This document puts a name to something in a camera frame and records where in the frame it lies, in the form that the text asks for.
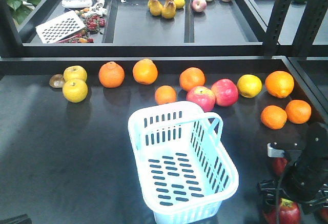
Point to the large orange far right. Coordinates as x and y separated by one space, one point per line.
279 84

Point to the pink red apple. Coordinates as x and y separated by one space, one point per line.
202 96
225 91

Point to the small orange lower left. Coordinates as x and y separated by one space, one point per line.
273 117

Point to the light blue plastic basket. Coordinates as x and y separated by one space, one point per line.
184 171

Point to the yellow apple back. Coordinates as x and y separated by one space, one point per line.
75 72

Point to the pink red apple right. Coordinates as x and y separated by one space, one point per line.
225 91

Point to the black upper tray shelf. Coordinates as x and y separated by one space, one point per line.
223 29

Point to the dark red apple left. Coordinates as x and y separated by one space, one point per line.
289 212

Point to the brown pear middle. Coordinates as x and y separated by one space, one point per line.
169 9

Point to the knobbed orange leftmost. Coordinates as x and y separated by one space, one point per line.
111 75

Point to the orange behind apples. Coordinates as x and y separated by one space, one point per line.
191 77

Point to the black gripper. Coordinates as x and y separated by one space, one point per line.
310 199

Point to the pink red apple left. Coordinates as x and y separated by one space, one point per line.
202 96

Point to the black wooden display stand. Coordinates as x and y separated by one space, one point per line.
73 151

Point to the dark red apple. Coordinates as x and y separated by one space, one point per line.
289 212
278 165
323 214

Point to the white electronic scale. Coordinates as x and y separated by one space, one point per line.
76 3

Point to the brown pear left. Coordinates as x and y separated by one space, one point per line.
155 7

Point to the small orange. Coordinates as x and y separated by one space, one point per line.
165 94
298 111
273 117

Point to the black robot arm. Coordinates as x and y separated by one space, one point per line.
304 179

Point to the small orange lower right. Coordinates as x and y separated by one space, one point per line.
298 111

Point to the dark red apple upper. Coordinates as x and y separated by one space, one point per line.
278 165

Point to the yellow apple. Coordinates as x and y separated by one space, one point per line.
75 90
75 72

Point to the small orange centre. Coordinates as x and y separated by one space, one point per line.
165 94

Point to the yellow round citrus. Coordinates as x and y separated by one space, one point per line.
249 85

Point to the yellow apple front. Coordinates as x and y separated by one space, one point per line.
75 90

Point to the white perforated grater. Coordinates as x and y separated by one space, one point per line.
59 27

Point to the dark red apple right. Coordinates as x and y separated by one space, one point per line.
323 214

